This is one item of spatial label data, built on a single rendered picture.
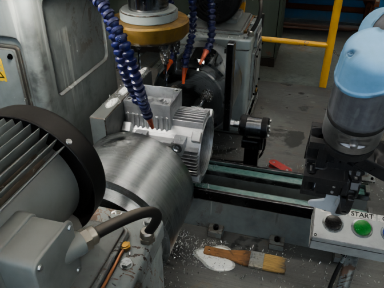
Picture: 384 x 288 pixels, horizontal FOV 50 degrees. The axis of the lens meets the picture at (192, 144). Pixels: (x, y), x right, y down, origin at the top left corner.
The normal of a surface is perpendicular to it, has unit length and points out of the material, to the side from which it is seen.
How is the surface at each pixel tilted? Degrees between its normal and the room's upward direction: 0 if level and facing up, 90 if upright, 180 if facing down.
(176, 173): 54
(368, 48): 21
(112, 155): 2
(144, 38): 90
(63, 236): 90
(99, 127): 90
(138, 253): 0
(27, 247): 0
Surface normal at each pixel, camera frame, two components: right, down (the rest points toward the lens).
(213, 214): -0.27, 0.51
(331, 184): -0.25, 0.79
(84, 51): 0.96, 0.15
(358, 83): -0.70, 0.58
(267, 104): 0.00, -0.84
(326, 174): -0.10, -0.60
